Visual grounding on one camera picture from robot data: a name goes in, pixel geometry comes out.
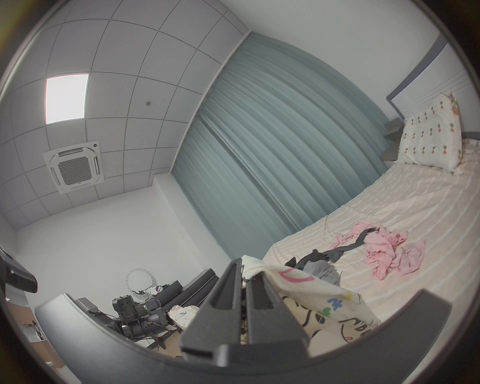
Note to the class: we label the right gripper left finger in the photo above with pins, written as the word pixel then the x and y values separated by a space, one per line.
pixel 221 318

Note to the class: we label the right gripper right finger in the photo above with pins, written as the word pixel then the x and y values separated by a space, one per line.
pixel 270 322

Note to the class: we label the white printed garment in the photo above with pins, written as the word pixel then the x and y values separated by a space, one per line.
pixel 318 296

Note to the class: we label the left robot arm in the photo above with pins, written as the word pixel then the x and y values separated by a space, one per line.
pixel 133 330

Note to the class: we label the bed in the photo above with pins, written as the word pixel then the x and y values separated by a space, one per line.
pixel 412 210

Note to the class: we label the dark grey padded bench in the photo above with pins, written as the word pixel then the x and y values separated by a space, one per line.
pixel 195 287

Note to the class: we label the grey knit garment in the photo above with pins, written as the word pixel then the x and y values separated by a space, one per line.
pixel 322 273

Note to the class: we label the black garment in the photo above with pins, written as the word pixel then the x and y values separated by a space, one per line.
pixel 356 242

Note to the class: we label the pink garment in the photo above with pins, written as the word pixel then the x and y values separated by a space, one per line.
pixel 382 255

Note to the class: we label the blue-green curtain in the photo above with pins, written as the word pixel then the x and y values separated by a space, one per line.
pixel 281 142

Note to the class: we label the white ceiling air conditioner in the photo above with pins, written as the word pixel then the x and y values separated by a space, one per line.
pixel 74 167

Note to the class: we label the grey bedside table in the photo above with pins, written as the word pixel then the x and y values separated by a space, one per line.
pixel 393 138

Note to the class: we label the white printed pillow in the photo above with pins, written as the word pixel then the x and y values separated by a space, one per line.
pixel 431 138

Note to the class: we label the square ceiling light panel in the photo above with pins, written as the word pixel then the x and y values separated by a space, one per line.
pixel 66 98

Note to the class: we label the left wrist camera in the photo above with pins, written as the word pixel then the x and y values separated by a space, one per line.
pixel 123 307

